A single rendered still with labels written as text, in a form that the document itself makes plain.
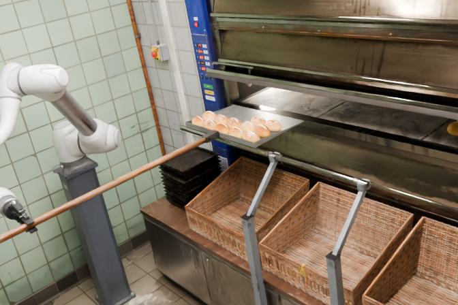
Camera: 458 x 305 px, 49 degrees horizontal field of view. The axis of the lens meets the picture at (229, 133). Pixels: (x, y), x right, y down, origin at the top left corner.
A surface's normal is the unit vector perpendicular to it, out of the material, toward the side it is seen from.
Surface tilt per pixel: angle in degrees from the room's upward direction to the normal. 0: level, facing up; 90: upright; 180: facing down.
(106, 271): 90
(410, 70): 70
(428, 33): 90
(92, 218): 90
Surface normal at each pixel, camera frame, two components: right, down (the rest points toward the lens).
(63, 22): 0.66, 0.19
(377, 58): -0.74, 0.04
